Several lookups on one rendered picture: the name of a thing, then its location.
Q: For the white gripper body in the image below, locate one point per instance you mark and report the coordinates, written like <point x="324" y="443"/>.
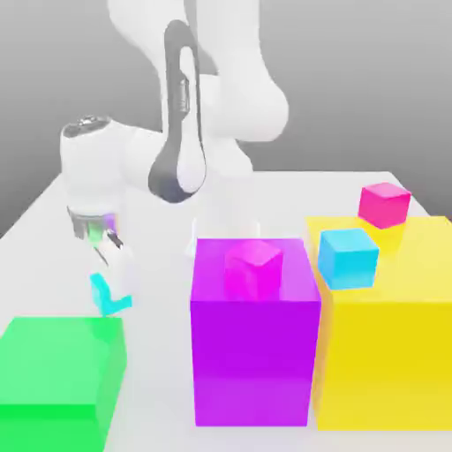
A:
<point x="120" y="272"/>

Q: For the small cyan cube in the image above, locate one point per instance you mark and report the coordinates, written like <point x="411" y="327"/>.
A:
<point x="348" y="259"/>
<point x="96" y="291"/>

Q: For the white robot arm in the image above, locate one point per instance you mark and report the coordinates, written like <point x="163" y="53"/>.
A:
<point x="240" y="77"/>

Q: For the small magenta cube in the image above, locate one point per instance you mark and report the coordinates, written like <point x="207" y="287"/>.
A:
<point x="252" y="268"/>

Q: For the small pink cube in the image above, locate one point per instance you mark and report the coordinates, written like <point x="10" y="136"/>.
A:
<point x="383" y="206"/>

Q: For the large green box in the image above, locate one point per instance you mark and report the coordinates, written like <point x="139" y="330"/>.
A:
<point x="53" y="370"/>

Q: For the large purple box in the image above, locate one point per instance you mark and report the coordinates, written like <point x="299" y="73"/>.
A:
<point x="254" y="346"/>

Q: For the large yellow box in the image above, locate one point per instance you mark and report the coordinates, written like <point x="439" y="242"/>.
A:
<point x="388" y="346"/>

